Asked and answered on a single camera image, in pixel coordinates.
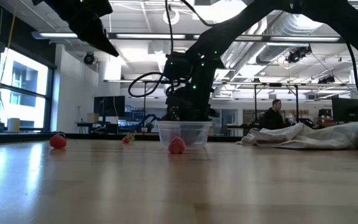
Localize white roll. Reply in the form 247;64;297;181
7;117;21;133

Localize black ceiling spotlight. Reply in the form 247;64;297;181
83;52;96;65

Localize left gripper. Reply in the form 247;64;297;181
56;0;119;58

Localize pale pink strawberry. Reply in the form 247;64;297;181
168;136;186;155

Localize white ring lamp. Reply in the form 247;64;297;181
162;8;180;26

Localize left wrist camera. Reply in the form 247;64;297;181
87;0;114;14

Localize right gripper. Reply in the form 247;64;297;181
162;85;221;146

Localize large window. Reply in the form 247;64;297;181
0;46;55;132

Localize clear plastic tupperware container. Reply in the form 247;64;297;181
156;120;213;149

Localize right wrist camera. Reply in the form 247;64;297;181
163;52;196;82

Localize black aluminium table frame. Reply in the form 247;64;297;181
0;131;358;151

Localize person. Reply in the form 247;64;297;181
262;98;288;131

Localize long ceiling light bar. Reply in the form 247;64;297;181
31;30;358;44

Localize black ceiling-mounted device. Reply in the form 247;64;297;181
285;45;313;65

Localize black desk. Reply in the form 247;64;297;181
75;121;121;135

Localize small black mounted device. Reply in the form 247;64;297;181
318;75;336;85

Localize red strawberry with long stem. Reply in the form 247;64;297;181
122;132;137;144

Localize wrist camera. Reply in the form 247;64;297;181
87;0;114;14
163;52;196;82

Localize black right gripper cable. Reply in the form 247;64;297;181
127;0;217;98

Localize silver air ducts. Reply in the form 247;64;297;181
219;12;323;94

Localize black computer monitor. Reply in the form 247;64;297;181
331;97;358;123
93;95;126;118

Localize black metal gantry frame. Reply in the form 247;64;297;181
143;80;300;125

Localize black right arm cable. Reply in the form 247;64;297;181
346;42;358;106

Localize white checked dish towel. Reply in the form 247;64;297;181
236;120;358;151

